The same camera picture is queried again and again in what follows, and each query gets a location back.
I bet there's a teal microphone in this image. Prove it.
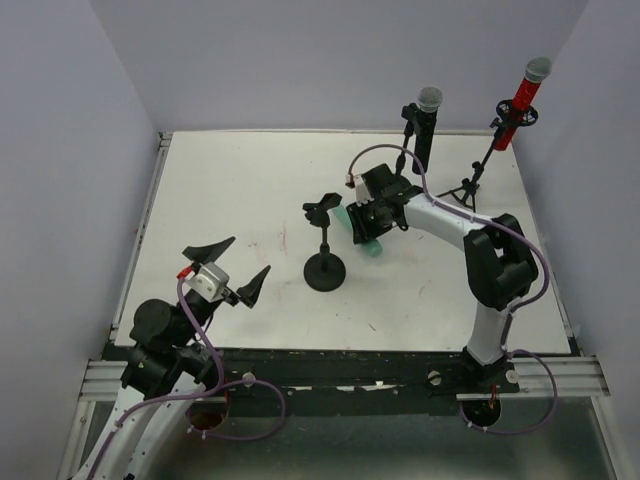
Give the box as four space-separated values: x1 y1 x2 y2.
331 204 383 258

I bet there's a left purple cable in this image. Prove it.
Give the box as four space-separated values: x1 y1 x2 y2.
87 269 287 480

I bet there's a black tripod shock-mount stand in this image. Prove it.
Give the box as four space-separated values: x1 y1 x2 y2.
438 99 539 212

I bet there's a red rhinestone microphone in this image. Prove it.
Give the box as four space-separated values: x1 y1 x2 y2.
491 56 552 151

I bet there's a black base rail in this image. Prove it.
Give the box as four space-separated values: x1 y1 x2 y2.
221 348 519 417

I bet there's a black microphone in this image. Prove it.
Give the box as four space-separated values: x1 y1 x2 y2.
414 85 443 172

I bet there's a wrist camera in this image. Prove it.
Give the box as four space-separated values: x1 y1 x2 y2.
179 262 230 303
345 173 373 205

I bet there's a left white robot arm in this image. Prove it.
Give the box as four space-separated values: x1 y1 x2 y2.
75 238 269 479

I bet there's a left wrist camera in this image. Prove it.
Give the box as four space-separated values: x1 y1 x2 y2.
179 262 230 303

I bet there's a black round-base stand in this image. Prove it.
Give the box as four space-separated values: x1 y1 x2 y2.
395 103 418 176
302 192 346 292

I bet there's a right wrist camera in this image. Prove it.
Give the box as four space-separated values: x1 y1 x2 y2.
345 173 373 205

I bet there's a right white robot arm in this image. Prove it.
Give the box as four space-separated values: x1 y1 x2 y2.
182 164 538 368

